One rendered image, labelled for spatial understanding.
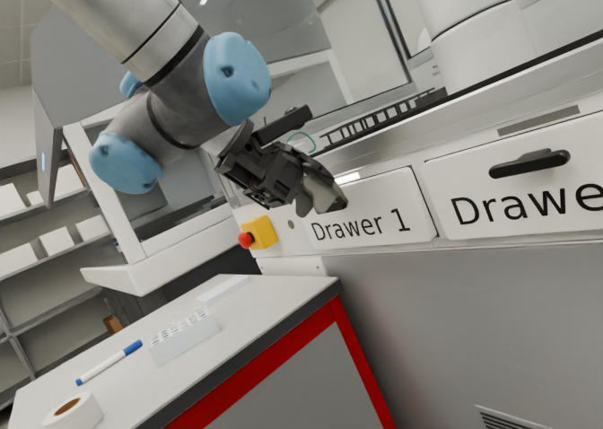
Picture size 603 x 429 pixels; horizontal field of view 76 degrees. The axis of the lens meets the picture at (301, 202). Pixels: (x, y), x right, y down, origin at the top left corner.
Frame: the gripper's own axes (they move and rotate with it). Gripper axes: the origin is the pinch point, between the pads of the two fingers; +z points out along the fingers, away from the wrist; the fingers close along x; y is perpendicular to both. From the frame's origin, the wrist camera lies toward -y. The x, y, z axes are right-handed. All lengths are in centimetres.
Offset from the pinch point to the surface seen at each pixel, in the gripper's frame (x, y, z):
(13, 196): -368, -16, -84
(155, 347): -25.0, 32.6, -8.1
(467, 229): 20.5, 3.8, 7.5
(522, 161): 31.5, 2.2, -1.0
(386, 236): 6.4, 3.7, 7.4
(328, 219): -5.7, 1.2, 3.7
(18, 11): -278, -125, -144
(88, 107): -80, -19, -46
